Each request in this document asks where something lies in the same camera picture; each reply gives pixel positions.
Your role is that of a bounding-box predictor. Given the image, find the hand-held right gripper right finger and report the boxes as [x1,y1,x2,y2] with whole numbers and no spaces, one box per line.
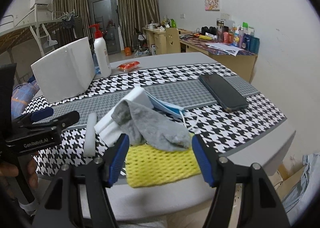
[192,134,290,228]

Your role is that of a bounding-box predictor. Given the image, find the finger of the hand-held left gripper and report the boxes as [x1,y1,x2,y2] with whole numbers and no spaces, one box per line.
[11,107,54,128]
[32,111,80,133]

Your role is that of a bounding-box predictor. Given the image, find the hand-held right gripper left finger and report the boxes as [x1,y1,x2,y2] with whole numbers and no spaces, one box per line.
[32,133,130,228]

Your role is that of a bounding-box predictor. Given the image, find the yellow mesh sponge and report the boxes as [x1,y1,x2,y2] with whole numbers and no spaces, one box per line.
[125,131,203,188]

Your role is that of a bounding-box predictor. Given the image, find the white foam box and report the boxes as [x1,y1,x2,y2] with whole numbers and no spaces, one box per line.
[30,37,97,104]

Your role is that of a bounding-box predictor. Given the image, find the grey sock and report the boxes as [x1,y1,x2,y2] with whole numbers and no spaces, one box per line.
[111,99,192,152]

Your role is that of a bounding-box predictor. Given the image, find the blue face mask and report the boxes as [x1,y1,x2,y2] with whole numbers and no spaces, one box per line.
[146,93,200,134]

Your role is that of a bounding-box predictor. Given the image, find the white foam block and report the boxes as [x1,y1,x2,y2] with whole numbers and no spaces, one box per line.
[94,86,154,147]

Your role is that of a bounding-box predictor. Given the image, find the person's left hand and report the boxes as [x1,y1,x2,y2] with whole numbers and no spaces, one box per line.
[0,151,39,188]

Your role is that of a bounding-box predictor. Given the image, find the blue patterned quilt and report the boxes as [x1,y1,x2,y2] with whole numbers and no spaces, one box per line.
[11,80,40,116]

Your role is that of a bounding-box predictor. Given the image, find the black smartphone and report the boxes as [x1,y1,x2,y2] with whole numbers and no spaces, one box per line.
[199,73,249,113]

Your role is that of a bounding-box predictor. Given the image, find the white hanging plastic item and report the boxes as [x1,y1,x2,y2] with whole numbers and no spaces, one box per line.
[41,35,58,48]

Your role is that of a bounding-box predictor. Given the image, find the white lotion pump bottle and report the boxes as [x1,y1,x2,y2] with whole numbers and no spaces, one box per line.
[89,24,112,78]

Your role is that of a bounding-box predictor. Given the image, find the red snack packet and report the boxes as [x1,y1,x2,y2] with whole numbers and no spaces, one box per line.
[117,61,140,72]

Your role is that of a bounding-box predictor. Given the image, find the white metal bunk bed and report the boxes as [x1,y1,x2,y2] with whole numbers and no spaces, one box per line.
[0,10,77,86]

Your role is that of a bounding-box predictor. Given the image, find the houndstooth table mat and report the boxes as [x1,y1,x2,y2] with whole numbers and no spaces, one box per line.
[21,63,288,176]

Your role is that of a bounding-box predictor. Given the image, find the dark hanging clothes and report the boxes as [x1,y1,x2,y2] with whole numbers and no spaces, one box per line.
[61,16,83,38]

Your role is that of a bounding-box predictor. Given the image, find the wooden desk with patterned mat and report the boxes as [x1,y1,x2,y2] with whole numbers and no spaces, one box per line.
[179,33,258,83]

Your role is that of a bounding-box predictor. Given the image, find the light blue denim cloth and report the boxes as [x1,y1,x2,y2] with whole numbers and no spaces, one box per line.
[282,153,320,218]

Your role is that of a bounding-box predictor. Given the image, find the brown curtain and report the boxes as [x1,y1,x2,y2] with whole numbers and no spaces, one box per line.
[52,0,92,43]
[117,0,160,50]

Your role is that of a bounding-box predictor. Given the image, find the glass balcony door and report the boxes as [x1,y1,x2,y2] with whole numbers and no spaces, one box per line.
[86,0,123,54]

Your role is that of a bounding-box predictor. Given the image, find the white air conditioner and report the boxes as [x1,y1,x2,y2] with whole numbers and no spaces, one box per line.
[29,0,49,9]

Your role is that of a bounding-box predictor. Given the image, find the printed papers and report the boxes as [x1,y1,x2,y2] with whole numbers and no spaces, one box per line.
[206,42,239,56]

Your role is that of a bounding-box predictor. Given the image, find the patterned desk mat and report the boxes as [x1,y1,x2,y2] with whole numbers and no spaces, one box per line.
[180,33,258,56]

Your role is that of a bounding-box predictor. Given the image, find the wooden desk with drawers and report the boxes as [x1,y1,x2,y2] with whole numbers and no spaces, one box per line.
[142,27,180,55]

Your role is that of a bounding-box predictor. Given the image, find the wooden chair with smiley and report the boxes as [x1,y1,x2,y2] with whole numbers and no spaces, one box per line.
[165,28,180,54]

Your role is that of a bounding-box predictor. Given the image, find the group of toiletry bottles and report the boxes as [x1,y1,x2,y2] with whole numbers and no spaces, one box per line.
[216,19,260,52]

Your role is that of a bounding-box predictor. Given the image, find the black rounded object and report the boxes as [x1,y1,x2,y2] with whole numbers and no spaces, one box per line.
[201,26,217,36]

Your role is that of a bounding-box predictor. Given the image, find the dark thermos flask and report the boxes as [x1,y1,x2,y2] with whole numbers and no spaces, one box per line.
[216,19,224,40]

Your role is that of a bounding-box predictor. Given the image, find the white strap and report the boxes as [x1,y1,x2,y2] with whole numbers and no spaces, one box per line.
[19,198,39,216]

